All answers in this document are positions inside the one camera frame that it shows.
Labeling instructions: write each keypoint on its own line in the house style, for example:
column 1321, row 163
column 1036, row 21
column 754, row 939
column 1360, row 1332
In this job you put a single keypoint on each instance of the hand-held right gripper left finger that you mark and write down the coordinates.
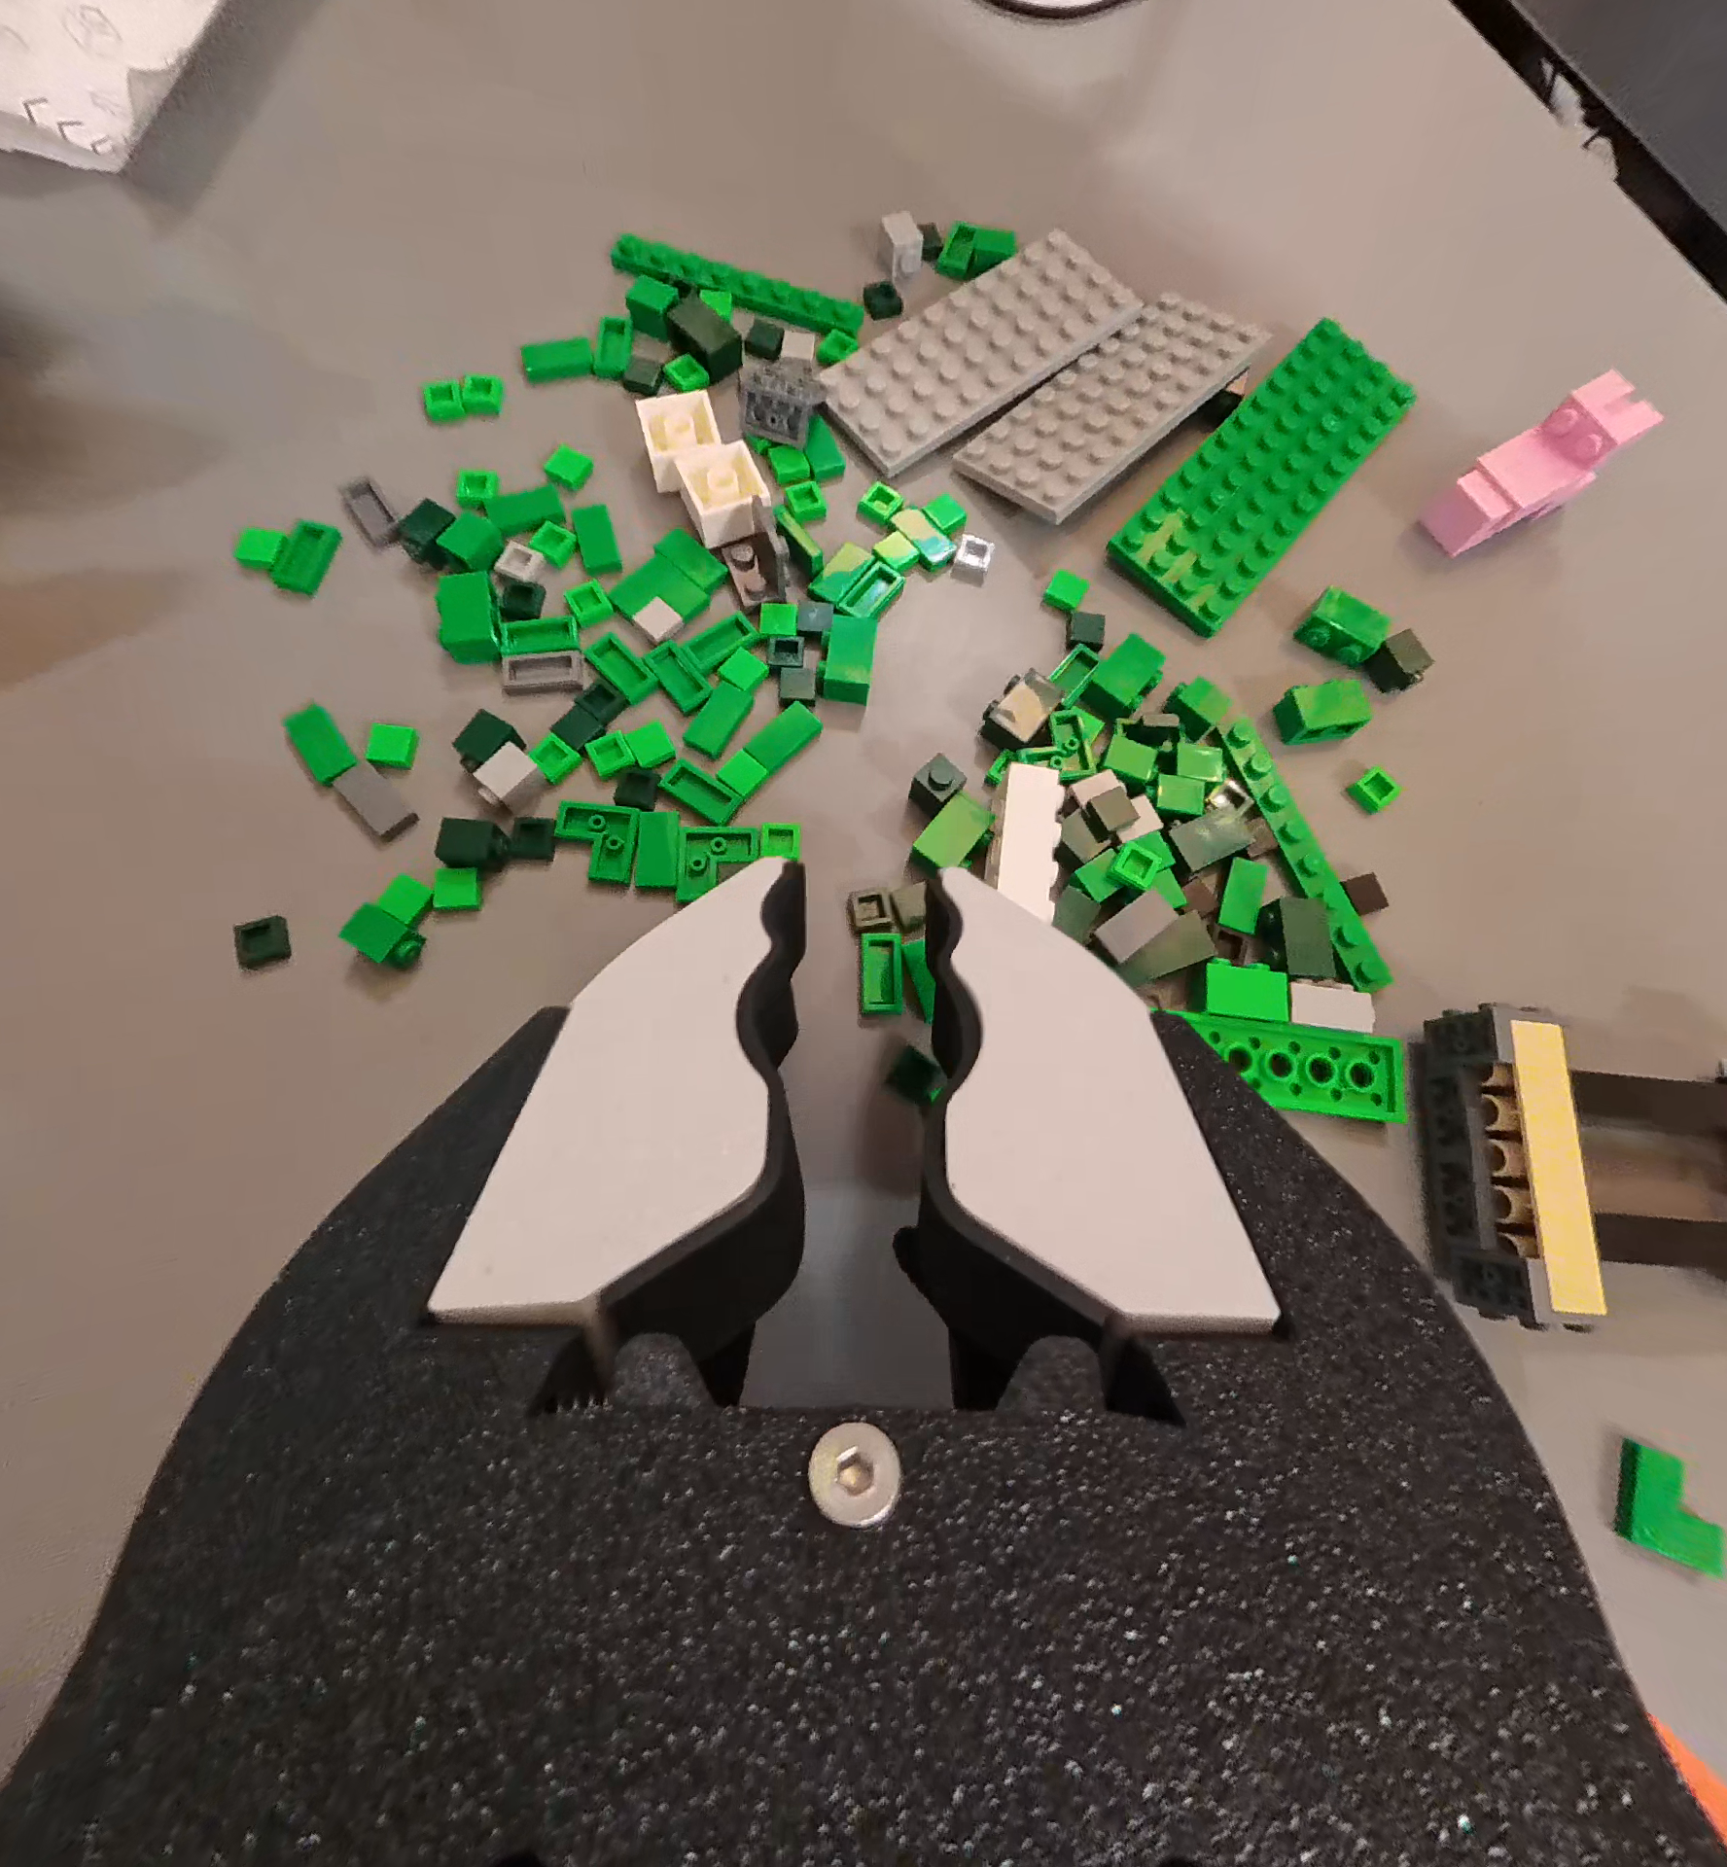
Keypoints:
column 618, row 1141

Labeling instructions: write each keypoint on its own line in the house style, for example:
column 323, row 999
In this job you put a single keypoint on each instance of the grey studded plate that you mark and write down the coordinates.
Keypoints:
column 1114, row 415
column 979, row 346

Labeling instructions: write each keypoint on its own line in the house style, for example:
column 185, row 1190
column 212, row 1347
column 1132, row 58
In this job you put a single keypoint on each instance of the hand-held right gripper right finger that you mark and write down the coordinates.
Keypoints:
column 1082, row 1153

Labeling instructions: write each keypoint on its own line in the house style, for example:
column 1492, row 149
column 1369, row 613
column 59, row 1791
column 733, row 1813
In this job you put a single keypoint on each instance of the green beam with holes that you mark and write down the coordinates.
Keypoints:
column 1243, row 1037

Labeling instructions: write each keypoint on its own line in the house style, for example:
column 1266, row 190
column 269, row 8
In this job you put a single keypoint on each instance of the large green studded plate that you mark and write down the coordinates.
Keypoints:
column 1266, row 474

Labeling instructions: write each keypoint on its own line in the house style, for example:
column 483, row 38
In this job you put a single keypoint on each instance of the paper sheet with brick drawings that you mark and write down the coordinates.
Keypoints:
column 50, row 73

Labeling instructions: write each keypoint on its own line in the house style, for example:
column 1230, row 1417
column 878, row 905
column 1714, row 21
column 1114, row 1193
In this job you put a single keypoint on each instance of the pile of small green bricks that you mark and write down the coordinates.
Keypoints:
column 467, row 613

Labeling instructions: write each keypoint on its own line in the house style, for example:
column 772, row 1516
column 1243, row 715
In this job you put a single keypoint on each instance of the dark grey holed brick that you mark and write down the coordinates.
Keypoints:
column 776, row 407

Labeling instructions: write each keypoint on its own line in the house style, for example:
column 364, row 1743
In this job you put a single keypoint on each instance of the dark grey yellow frame assembly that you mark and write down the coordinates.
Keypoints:
column 1558, row 1167

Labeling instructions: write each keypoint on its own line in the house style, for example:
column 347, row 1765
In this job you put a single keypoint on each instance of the long narrow green plate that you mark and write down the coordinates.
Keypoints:
column 1309, row 858
column 737, row 281

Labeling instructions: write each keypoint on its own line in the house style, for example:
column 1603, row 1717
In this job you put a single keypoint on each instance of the white square brick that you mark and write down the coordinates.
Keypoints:
column 675, row 429
column 727, row 489

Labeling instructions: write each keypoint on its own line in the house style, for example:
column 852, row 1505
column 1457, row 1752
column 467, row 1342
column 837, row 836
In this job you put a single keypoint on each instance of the grey desk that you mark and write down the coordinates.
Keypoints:
column 150, row 874

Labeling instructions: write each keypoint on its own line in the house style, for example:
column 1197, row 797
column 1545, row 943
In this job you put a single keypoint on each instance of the green angled tile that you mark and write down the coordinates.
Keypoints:
column 1649, row 1504

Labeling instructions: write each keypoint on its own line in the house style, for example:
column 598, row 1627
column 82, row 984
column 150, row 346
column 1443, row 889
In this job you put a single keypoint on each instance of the white long brick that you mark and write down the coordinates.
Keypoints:
column 1027, row 848
column 1336, row 1009

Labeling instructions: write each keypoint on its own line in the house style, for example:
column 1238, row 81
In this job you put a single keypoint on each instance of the pink brick pig figure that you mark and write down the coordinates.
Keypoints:
column 1551, row 467

